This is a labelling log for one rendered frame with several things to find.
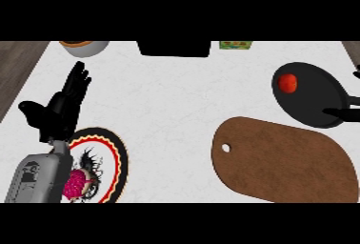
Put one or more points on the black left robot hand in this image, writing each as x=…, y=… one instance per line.
x=57, y=108

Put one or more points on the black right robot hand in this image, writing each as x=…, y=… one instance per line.
x=348, y=112

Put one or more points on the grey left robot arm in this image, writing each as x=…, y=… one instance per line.
x=39, y=178

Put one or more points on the black frying pan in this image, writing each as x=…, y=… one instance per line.
x=308, y=95

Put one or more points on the red tomato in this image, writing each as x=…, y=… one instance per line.
x=286, y=83

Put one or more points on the brown wooden cutting board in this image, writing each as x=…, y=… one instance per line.
x=284, y=162

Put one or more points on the white bowl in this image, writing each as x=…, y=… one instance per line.
x=84, y=47

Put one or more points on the black red patterned plate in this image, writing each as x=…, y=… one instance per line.
x=109, y=162

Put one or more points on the pink frosted cupcake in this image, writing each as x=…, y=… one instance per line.
x=73, y=186

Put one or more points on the black appliance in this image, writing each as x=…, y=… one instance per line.
x=174, y=48

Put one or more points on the green box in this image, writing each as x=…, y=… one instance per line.
x=234, y=45

